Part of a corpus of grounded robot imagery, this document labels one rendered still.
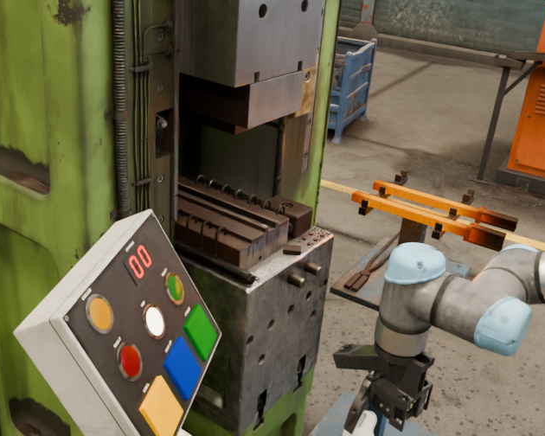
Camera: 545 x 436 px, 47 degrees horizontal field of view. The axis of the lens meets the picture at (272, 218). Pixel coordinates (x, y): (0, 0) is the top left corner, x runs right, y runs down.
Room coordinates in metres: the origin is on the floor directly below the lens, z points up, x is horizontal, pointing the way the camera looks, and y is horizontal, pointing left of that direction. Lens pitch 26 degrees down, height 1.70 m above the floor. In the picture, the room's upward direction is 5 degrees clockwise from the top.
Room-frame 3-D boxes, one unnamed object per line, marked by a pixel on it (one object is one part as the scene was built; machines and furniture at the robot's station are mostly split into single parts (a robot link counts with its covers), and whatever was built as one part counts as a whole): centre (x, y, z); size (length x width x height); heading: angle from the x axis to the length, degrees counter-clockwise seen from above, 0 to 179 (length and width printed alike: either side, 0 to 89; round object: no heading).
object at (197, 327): (0.91, 0.11, 1.01); 0.07 x 0.05 x 0.07; 172
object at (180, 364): (0.81, 0.13, 1.01); 0.07 x 0.05 x 0.07; 172
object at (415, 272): (0.75, -0.20, 1.23); 0.09 x 0.08 x 0.11; 56
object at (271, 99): (1.46, 0.19, 1.32); 0.42 x 0.20 x 0.10; 57
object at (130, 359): (0.72, 0.19, 1.09); 0.05 x 0.03 x 0.04; 147
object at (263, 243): (1.46, 0.19, 0.96); 0.42 x 0.20 x 0.09; 57
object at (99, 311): (0.72, 0.23, 1.16); 0.05 x 0.03 x 0.04; 147
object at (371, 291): (1.65, -0.41, 0.71); 0.40 x 0.30 x 0.02; 150
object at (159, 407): (0.71, 0.14, 1.01); 0.07 x 0.05 x 0.07; 172
